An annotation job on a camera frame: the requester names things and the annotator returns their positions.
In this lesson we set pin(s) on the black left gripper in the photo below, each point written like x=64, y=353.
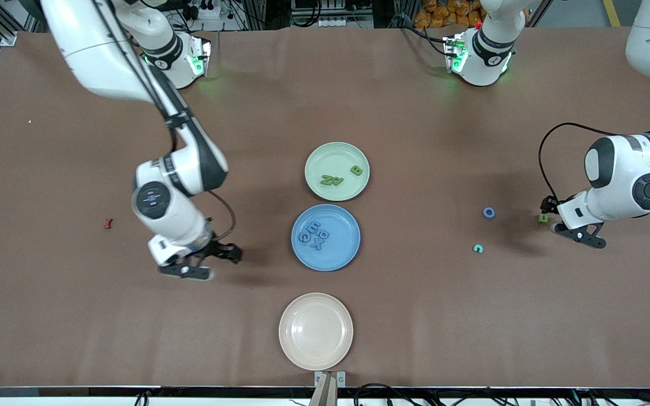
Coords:
x=551, y=205

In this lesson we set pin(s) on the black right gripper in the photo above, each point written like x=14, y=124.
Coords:
x=219, y=250

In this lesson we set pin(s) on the blue letter G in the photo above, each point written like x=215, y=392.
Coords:
x=300, y=238

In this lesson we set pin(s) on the blue letter X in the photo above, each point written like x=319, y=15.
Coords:
x=317, y=244

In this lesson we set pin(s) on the blue letter a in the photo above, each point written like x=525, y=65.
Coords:
x=325, y=233

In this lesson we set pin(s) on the green letter N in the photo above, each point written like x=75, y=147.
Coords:
x=327, y=181

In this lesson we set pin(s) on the green letter P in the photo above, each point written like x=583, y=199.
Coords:
x=339, y=181

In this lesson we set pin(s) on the green letter B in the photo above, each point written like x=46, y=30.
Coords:
x=356, y=170

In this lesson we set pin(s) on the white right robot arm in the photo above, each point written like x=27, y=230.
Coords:
x=178, y=225

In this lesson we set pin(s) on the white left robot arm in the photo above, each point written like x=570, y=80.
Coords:
x=618, y=169

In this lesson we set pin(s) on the blue letter O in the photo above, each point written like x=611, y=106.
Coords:
x=484, y=212

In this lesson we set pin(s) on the teal letter C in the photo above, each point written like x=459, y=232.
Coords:
x=474, y=248

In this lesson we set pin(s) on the blue plate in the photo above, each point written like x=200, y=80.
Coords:
x=339, y=254

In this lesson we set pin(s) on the beige plate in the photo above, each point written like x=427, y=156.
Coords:
x=315, y=331

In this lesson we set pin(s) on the green plate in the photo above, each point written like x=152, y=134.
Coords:
x=325, y=160

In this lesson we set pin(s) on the brown paper table cover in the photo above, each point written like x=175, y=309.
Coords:
x=471, y=338

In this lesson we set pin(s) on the orange fruit pile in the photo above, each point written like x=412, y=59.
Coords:
x=443, y=14

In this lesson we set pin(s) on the white power strip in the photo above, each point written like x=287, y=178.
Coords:
x=345, y=22
x=206, y=10

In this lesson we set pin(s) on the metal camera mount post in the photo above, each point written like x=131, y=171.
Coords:
x=329, y=389

